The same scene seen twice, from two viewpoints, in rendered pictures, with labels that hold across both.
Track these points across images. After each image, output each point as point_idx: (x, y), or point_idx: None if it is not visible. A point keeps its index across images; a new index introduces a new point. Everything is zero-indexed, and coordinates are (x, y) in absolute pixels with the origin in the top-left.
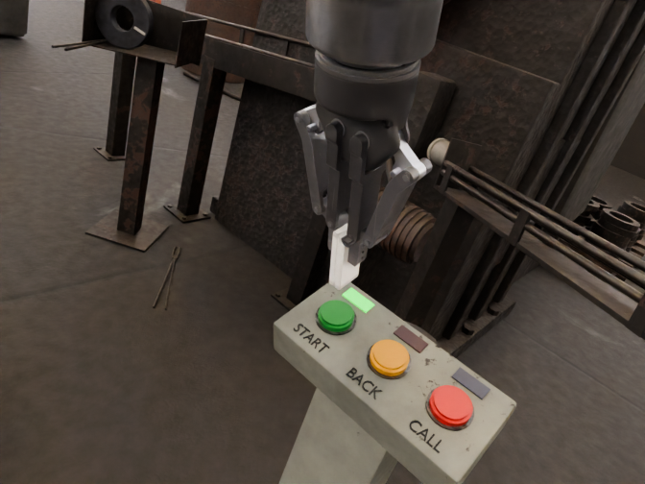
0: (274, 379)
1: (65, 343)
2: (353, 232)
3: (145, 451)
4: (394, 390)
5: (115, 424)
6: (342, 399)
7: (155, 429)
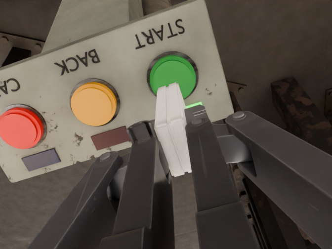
0: (281, 45)
1: None
2: (139, 148)
3: None
4: (58, 88)
5: None
6: (89, 36)
7: None
